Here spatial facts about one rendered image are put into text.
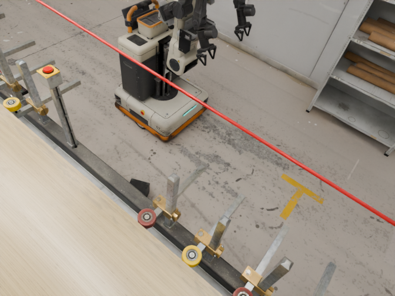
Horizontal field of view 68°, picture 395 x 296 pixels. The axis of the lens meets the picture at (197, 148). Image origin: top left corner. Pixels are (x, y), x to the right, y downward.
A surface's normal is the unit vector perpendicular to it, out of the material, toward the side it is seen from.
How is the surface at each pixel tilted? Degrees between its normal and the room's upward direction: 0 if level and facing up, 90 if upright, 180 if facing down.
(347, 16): 90
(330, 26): 90
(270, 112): 0
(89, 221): 0
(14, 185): 0
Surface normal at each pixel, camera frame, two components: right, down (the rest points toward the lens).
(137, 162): 0.11, -0.62
